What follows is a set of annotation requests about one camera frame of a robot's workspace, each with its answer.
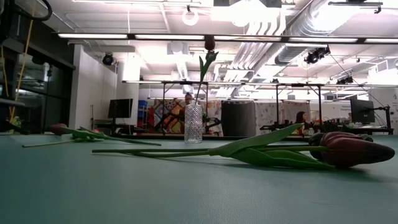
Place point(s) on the dark red tulip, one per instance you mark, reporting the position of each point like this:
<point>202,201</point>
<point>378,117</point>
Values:
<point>351,149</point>
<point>210,43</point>

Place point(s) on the bright red tulip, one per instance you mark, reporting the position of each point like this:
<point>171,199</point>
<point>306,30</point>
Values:
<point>59,129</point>

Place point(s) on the tall textured clear vase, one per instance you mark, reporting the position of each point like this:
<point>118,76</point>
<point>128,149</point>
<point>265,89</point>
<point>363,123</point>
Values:
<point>193,124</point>

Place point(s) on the pink floral fabric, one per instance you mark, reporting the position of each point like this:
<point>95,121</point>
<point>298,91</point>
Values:
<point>214,112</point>

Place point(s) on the person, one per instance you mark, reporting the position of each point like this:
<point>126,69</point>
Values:
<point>188,99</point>
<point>301,117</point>

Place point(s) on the colourful patterned fabric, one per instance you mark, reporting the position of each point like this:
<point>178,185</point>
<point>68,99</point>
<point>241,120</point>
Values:
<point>161,112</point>

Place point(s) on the dark grey curtain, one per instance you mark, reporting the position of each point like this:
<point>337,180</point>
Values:
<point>237,118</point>

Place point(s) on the white floral curtain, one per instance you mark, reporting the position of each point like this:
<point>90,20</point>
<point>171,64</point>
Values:
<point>267,115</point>

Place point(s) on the black computer monitor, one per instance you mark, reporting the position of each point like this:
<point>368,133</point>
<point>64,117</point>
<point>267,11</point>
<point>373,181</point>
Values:
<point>362,111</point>
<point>120,108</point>

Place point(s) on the turquoise table mat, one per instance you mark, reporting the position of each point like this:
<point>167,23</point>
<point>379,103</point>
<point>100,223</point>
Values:
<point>199,199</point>

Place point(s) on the black round spotlight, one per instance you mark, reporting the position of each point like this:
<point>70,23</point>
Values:
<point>108,59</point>

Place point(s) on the long ceiling light bar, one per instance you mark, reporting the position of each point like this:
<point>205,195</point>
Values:
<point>93,36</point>

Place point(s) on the black station frame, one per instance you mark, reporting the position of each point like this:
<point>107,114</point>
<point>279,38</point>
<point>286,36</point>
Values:
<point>186,82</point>
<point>298,84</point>

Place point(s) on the black overhead camera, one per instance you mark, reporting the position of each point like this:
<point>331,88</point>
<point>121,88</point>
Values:
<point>315,56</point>
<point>345,80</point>

